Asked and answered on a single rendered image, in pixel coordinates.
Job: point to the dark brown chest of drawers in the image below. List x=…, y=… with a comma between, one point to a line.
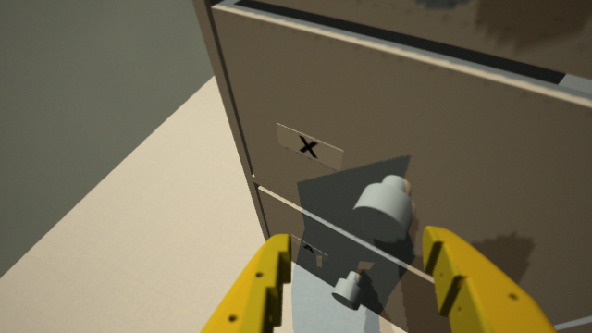
x=535, y=48

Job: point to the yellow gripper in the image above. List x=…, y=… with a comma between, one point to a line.
x=471, y=291

